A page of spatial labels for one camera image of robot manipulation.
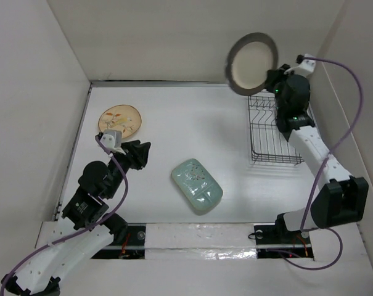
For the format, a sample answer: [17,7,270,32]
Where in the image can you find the tan floral round plate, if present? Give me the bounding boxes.
[98,104,142,139]

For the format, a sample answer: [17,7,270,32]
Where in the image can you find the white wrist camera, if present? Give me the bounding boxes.
[284,54,316,77]
[96,129,126,154]

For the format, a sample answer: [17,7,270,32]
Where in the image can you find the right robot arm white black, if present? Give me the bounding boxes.
[264,64,369,242]

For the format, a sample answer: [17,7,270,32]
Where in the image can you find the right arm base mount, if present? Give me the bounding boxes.
[248,224,314,259]

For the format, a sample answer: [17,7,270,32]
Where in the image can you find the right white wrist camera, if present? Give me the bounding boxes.
[284,54,316,77]

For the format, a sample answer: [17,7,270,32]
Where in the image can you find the green rectangular divided plate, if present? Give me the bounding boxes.
[171,158,223,213]

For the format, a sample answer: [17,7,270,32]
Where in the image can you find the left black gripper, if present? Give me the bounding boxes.
[106,139,150,198]

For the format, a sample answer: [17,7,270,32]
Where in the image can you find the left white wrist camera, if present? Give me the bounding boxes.
[96,129,126,154]

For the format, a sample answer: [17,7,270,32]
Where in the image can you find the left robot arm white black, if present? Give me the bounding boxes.
[0,135,151,295]

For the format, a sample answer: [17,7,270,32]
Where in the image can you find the metal wire dish rack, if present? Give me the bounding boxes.
[248,91,303,166]

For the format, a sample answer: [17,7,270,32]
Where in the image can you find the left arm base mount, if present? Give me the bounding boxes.
[92,224,146,260]

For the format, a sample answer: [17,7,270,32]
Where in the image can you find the grey rimmed cream plate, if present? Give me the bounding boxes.
[225,32,279,96]

